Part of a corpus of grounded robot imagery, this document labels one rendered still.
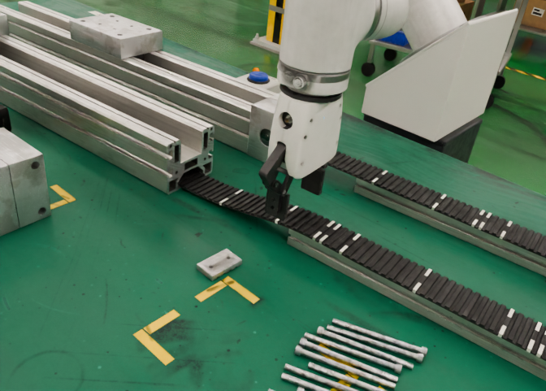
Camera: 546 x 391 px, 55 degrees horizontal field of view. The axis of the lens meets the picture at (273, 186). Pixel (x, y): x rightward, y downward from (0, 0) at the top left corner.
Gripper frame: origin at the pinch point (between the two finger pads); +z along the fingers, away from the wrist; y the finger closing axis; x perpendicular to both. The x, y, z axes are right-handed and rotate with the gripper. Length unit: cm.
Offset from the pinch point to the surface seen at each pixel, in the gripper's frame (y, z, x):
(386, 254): 1.2, 3.1, -13.8
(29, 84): -5, -1, 53
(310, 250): -2.3, 5.4, -4.9
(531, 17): 492, 56, 59
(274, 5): 289, 53, 207
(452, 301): -1.7, 2.8, -23.4
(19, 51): 2, -1, 67
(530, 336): -0.7, 3.0, -31.9
